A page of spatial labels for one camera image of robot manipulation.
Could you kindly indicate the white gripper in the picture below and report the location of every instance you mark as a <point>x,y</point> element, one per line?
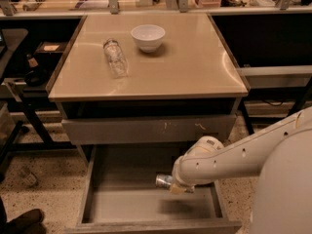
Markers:
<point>177,180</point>

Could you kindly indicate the silver redbull can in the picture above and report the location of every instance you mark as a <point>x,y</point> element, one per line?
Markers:
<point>163,181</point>

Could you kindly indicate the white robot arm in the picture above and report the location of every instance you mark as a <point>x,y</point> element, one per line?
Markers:
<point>279,155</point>

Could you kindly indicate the open grey middle drawer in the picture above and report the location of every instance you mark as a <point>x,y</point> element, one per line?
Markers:
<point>121,196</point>

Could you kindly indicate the closed grey top drawer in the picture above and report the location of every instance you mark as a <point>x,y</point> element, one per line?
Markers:
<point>147,129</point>

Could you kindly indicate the grey drawer cabinet with counter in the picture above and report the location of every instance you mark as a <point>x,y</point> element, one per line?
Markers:
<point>189,75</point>

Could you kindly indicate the clear plastic water bottle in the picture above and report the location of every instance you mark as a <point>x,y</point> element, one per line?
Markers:
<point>115,57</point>

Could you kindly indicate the crumpled plastic on floor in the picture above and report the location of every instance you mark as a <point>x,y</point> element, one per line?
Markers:
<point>28,176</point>

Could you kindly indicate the black shoe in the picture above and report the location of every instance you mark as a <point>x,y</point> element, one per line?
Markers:
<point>28,223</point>

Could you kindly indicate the white ceramic bowl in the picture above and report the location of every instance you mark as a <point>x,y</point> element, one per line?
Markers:
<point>148,37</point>

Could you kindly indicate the black round object under desk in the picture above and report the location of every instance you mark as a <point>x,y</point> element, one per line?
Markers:
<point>36,77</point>

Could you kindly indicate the black desk at left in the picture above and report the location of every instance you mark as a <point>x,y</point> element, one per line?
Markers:
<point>13,38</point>

